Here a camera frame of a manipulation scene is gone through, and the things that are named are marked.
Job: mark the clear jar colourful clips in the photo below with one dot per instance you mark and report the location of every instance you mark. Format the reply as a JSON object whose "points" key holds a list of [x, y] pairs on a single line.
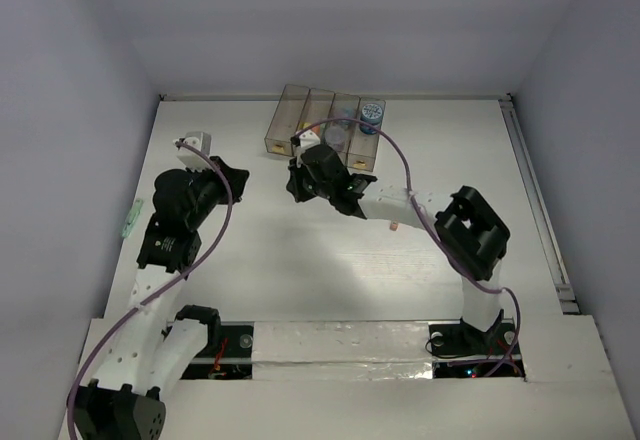
{"points": [[342, 116]]}

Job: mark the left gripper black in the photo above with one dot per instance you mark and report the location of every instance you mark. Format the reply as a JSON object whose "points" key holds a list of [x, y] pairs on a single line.
{"points": [[230, 177]]}

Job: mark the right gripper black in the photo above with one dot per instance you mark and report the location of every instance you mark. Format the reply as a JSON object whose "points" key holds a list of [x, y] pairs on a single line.
{"points": [[294, 183]]}

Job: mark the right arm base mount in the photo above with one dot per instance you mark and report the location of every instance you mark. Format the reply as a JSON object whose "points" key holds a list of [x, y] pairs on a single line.
{"points": [[460, 352]]}

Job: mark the silver foil front rail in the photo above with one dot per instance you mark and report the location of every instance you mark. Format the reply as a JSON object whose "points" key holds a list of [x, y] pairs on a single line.
{"points": [[341, 350]]}

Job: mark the green correction tape pen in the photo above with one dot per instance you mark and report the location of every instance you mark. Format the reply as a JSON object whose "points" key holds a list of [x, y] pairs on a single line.
{"points": [[132, 217]]}

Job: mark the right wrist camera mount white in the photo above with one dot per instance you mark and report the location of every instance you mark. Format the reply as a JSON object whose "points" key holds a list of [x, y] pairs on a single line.
{"points": [[302, 141]]}

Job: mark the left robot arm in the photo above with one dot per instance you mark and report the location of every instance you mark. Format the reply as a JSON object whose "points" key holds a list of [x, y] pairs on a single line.
{"points": [[121, 389]]}

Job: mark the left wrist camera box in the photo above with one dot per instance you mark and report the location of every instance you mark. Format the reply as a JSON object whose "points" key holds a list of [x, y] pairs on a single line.
{"points": [[199, 140]]}

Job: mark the smoked drawer box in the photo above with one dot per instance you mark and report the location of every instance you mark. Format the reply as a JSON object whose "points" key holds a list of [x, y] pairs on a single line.
{"points": [[317, 106], [343, 100], [362, 151], [284, 123]]}

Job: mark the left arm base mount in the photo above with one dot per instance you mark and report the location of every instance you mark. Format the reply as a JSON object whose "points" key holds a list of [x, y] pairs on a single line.
{"points": [[227, 354]]}

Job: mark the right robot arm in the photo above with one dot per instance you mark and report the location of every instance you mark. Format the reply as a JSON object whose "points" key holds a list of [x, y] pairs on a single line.
{"points": [[471, 235]]}

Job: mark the blue round clip jar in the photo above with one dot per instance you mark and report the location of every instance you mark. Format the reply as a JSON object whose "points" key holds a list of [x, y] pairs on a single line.
{"points": [[371, 115]]}

